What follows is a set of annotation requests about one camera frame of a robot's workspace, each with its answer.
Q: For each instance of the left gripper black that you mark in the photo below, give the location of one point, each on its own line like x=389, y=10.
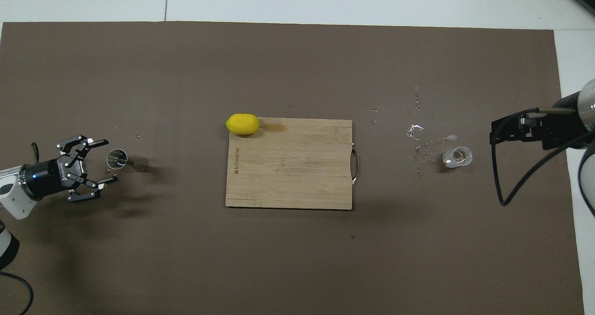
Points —
x=51, y=175

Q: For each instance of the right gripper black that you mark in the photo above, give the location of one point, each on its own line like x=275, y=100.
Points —
x=567, y=124

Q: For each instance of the steel double jigger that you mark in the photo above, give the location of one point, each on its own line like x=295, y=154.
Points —
x=117, y=159

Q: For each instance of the clear glass cup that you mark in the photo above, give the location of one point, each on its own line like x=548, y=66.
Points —
x=457, y=157

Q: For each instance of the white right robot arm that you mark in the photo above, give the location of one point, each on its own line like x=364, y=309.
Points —
x=588, y=175

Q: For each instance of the yellow lemon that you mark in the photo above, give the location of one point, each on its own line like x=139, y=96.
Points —
x=242, y=124

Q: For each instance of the bamboo cutting board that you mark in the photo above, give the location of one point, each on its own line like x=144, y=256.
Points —
x=293, y=171

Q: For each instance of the brown table mat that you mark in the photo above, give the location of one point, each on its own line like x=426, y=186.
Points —
x=297, y=259

